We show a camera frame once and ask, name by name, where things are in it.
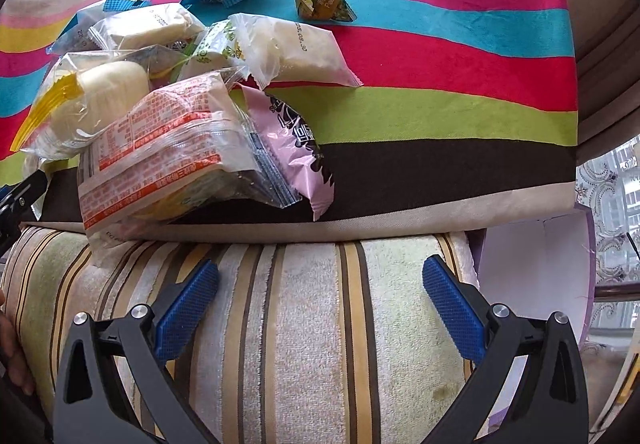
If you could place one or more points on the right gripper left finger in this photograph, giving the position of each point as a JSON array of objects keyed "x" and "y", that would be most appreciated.
[{"x": 91, "y": 404}]

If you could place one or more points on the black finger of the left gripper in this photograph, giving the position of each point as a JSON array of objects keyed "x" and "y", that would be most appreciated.
[{"x": 15, "y": 201}]

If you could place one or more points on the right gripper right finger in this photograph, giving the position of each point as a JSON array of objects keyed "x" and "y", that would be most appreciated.
[{"x": 550, "y": 404}]

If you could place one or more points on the yellow bun packet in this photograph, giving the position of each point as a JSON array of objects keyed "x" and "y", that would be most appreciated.
[{"x": 86, "y": 91}]

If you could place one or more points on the orange printed bread package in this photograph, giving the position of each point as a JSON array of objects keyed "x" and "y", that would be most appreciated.
[{"x": 182, "y": 146}]

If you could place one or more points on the person's left hand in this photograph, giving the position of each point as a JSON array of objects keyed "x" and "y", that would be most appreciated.
[{"x": 13, "y": 357}]

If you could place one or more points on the white purple storage box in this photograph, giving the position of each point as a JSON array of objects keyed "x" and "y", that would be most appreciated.
[{"x": 540, "y": 266}]

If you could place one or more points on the blue edged silver packet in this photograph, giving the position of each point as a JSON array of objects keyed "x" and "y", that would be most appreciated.
[{"x": 75, "y": 36}]

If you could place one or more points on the striped towel seat cover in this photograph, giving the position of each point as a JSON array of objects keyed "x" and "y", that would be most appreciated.
[{"x": 327, "y": 343}]

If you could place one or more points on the white cake clear packet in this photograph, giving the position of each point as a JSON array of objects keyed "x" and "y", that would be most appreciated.
[{"x": 162, "y": 24}]

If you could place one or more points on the green lemon snack packet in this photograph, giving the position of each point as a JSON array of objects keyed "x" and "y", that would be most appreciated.
[{"x": 218, "y": 49}]

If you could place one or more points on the pink black snack packet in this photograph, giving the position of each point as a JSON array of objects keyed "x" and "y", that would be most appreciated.
[{"x": 290, "y": 139}]

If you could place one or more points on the white bun clear packet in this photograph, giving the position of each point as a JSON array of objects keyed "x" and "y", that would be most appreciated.
[{"x": 278, "y": 50}]

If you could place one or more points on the colourful striped tablecloth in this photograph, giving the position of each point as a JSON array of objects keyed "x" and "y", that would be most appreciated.
[{"x": 466, "y": 117}]

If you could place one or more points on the green yellow snack packet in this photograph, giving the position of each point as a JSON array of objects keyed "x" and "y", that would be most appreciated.
[{"x": 325, "y": 10}]

